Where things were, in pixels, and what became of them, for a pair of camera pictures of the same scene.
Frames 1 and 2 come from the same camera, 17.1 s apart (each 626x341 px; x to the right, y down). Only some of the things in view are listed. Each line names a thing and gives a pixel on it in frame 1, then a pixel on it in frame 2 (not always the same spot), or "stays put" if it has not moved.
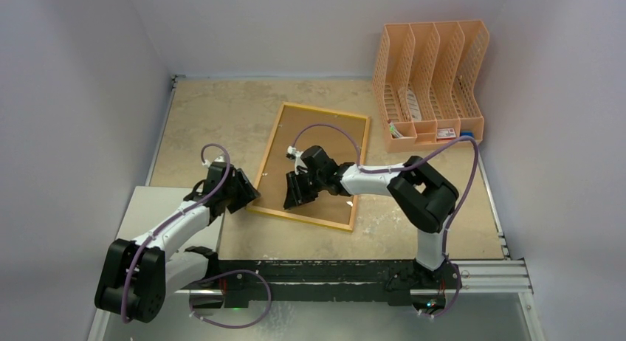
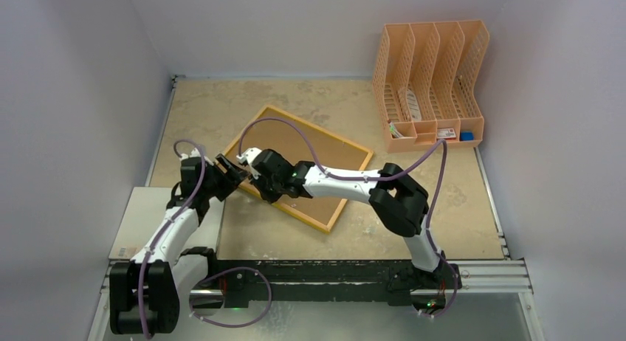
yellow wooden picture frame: (351, 226) → (321, 131)
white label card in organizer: (414, 106) stays put
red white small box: (446, 134) stays put
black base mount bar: (401, 280) stays put
